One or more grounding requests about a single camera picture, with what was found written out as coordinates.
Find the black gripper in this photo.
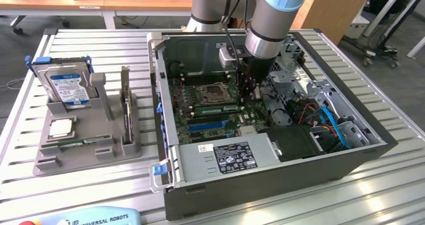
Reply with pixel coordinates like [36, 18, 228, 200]
[236, 56, 277, 106]

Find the green installed RAM stick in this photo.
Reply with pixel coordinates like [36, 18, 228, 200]
[193, 105, 241, 117]

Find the silver drive cage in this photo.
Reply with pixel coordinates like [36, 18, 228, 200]
[265, 34, 320, 104]

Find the CPU socket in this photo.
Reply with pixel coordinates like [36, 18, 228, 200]
[196, 81, 231, 105]

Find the silver chipset heatsink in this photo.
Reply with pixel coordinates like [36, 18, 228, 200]
[239, 126, 259, 136]

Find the green motherboard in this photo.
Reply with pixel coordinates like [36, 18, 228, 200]
[167, 70, 279, 145]

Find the blue expansion slot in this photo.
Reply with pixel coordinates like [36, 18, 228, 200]
[188, 121, 231, 133]

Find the black fan shroud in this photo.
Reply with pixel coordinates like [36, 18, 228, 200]
[267, 124, 325, 163]

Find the wooden cabinet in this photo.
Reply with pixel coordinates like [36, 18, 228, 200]
[291, 0, 377, 46]

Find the floor power strip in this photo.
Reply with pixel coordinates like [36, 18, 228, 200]
[364, 48, 400, 59]

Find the grey power supply unit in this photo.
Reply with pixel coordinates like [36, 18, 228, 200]
[173, 132, 284, 184]

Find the wooden desk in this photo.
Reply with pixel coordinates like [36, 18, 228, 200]
[0, 0, 201, 30]

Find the black open PC case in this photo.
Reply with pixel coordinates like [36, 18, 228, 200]
[147, 28, 400, 222]

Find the hard disk with blue label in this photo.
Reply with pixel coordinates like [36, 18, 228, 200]
[24, 55, 95, 111]

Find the silver CPU chip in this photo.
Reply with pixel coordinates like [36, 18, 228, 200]
[48, 118, 76, 139]

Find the grey parts rack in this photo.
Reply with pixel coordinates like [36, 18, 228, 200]
[32, 65, 144, 177]

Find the light blue teach pendant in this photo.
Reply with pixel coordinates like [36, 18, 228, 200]
[19, 206, 141, 225]

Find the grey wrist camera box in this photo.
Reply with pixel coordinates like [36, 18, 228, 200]
[219, 46, 245, 68]

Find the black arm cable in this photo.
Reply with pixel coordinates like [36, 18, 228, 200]
[221, 0, 240, 61]

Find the blue SATA wire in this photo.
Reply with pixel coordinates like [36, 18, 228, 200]
[319, 106, 349, 146]

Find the graphics card with metal bracket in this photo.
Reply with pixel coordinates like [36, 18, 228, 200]
[119, 65, 135, 141]

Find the white table frame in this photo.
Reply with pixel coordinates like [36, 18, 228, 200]
[361, 0, 425, 59]

